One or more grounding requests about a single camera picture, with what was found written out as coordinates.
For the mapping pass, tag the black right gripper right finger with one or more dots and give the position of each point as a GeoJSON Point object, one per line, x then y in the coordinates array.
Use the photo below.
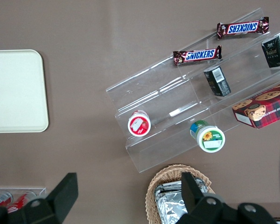
{"type": "Point", "coordinates": [207, 210]}

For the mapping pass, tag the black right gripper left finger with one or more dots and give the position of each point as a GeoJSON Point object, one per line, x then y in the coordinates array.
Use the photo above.
{"type": "Point", "coordinates": [49, 205]}

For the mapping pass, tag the foil-wrapped sandwich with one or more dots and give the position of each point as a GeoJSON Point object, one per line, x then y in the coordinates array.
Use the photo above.
{"type": "Point", "coordinates": [170, 205]}

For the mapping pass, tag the woven wicker basket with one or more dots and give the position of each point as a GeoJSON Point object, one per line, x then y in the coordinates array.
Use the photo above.
{"type": "Point", "coordinates": [168, 172]}

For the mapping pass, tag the cream plastic tray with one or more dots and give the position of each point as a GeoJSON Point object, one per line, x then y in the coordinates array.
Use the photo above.
{"type": "Point", "coordinates": [16, 91]}

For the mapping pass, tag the clear acrylic can holder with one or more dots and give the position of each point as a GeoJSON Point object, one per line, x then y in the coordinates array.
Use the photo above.
{"type": "Point", "coordinates": [40, 190]}

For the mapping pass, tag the red soda can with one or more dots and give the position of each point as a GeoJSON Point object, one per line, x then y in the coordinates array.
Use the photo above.
{"type": "Point", "coordinates": [19, 200]}
{"type": "Point", "coordinates": [1, 198]}

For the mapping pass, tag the green sunflower yogurt cup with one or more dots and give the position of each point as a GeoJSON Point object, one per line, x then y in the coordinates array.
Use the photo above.
{"type": "Point", "coordinates": [210, 140]}

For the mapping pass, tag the red strawberry yogurt cup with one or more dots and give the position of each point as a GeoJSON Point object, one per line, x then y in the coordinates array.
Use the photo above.
{"type": "Point", "coordinates": [139, 124]}

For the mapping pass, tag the red tartan cookie box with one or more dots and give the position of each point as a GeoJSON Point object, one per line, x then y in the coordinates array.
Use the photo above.
{"type": "Point", "coordinates": [263, 109]}

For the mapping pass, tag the clear acrylic stepped shelf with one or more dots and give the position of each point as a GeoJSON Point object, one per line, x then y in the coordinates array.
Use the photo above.
{"type": "Point", "coordinates": [158, 98]}

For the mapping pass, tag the small black tea box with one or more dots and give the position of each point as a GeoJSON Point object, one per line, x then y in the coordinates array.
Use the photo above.
{"type": "Point", "coordinates": [218, 81]}
{"type": "Point", "coordinates": [275, 51]}

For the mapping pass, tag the Snickers chocolate bar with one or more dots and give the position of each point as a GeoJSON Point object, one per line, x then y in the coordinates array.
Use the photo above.
{"type": "Point", "coordinates": [198, 55]}
{"type": "Point", "coordinates": [242, 28]}

